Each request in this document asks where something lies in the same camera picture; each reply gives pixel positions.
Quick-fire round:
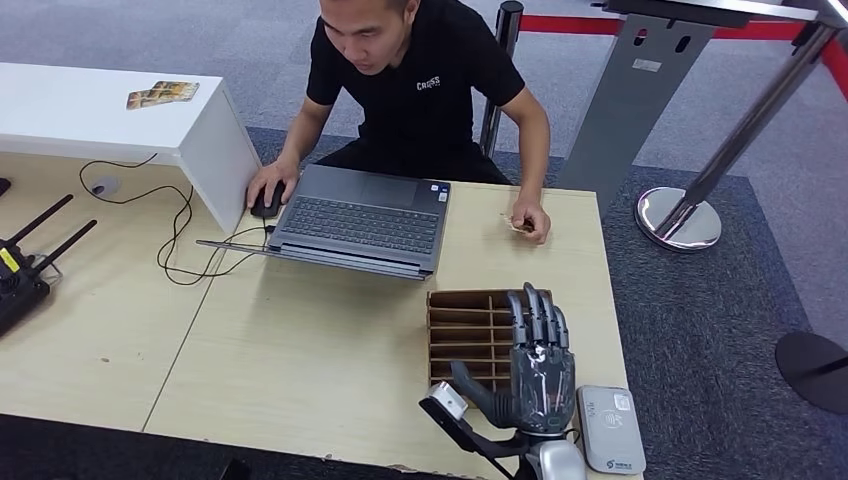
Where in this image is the person's right hand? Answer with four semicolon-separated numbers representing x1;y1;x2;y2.
246;160;301;212

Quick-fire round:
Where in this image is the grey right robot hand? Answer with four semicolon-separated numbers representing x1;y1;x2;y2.
450;282;576;437

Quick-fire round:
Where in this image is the person's left hand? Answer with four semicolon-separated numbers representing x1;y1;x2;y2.
510;195;552;245

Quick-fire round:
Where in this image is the black computer mouse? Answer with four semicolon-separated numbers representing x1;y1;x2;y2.
250;182;287;220

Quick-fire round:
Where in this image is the white card reader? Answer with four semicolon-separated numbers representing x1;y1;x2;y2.
576;386;647;476

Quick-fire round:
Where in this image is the brown wooden card organizer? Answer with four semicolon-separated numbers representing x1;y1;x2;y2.
427;288;554;402

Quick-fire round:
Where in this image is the person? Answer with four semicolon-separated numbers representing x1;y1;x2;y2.
246;0;552;245

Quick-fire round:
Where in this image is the grey laptop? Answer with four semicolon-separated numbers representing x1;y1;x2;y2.
196;163;452;282

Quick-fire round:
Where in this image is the grey sign stand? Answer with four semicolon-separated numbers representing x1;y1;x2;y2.
555;0;819;220

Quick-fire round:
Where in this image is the white desk shelf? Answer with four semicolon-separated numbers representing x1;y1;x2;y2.
0;62;263;234

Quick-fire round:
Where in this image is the red barrier belt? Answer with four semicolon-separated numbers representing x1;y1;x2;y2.
518;14;806;42
820;38;848;104

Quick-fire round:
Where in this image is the black round base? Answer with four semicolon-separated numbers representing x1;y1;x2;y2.
773;331;848;417

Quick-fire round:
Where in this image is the black router with antennas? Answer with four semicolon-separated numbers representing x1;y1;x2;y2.
0;193;99;339

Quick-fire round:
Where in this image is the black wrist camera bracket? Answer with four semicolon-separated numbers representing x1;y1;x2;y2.
418;397;531;480

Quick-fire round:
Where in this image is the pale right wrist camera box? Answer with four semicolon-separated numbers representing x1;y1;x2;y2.
423;382;469;422

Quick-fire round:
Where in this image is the chrome stanchion post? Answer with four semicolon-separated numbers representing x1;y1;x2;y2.
634;23;839;254

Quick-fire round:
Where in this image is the thin black cable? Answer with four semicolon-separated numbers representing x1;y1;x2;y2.
78;153;276;287

